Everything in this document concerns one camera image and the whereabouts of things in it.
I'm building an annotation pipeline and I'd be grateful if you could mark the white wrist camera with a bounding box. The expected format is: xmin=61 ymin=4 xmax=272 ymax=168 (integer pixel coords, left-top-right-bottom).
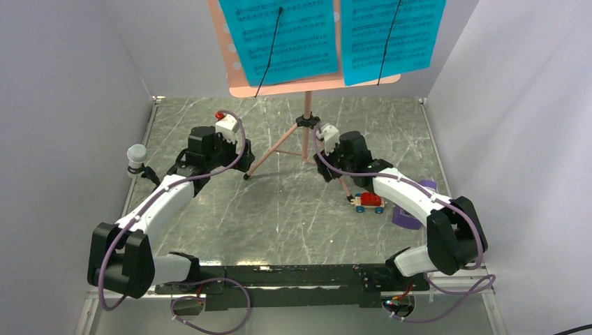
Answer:
xmin=317 ymin=123 xmax=340 ymax=156
xmin=214 ymin=111 xmax=239 ymax=144

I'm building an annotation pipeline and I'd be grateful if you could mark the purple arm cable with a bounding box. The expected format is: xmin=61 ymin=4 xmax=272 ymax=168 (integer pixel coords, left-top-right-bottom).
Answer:
xmin=311 ymin=126 xmax=496 ymax=324
xmin=97 ymin=110 xmax=253 ymax=335

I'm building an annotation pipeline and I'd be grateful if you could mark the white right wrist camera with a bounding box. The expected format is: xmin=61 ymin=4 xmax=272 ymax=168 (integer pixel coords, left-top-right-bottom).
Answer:
xmin=317 ymin=123 xmax=340 ymax=156

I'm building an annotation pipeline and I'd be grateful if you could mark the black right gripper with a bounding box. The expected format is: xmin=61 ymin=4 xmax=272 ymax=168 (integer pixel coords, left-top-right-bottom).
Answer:
xmin=313 ymin=139 xmax=355 ymax=184

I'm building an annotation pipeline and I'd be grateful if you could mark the blue sheet music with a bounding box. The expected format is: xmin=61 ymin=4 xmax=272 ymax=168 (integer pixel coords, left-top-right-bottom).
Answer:
xmin=219 ymin=0 xmax=339 ymax=87
xmin=340 ymin=0 xmax=447 ymax=86

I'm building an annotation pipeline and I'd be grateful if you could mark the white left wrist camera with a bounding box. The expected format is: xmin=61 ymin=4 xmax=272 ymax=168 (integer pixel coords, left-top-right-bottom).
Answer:
xmin=214 ymin=111 xmax=239 ymax=144

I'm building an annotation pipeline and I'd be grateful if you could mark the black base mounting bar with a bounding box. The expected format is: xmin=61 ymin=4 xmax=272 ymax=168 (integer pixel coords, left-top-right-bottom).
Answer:
xmin=155 ymin=263 xmax=429 ymax=311

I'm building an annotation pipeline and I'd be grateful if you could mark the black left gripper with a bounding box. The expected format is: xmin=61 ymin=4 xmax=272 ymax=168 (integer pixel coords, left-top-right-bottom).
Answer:
xmin=206 ymin=129 xmax=255 ymax=172

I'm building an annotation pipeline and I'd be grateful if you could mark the grey microphone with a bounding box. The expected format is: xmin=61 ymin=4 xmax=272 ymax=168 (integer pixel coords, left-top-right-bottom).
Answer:
xmin=126 ymin=144 xmax=154 ymax=178

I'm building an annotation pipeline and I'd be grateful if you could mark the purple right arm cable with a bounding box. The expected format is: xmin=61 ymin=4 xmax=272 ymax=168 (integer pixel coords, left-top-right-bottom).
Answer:
xmin=311 ymin=126 xmax=496 ymax=324

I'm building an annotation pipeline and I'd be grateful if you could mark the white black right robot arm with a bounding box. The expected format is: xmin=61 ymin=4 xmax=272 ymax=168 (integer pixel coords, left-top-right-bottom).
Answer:
xmin=314 ymin=124 xmax=488 ymax=290

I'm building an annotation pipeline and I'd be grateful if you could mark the red wooden toy car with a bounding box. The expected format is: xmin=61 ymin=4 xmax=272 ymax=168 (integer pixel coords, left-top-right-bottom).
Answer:
xmin=350 ymin=192 xmax=385 ymax=214

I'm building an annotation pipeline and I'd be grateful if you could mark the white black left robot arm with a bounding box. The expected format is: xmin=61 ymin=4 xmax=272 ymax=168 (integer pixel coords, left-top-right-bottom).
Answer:
xmin=87 ymin=126 xmax=255 ymax=299

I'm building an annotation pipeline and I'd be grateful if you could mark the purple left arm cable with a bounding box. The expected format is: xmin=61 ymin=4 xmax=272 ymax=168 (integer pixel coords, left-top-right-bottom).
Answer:
xmin=97 ymin=110 xmax=253 ymax=335

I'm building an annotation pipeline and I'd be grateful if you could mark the aluminium frame rail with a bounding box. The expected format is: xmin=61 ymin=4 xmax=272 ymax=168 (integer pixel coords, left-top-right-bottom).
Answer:
xmin=76 ymin=269 xmax=507 ymax=334

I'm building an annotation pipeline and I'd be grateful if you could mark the pink music stand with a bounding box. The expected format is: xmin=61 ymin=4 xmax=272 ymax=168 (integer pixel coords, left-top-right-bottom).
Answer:
xmin=206 ymin=0 xmax=408 ymax=180

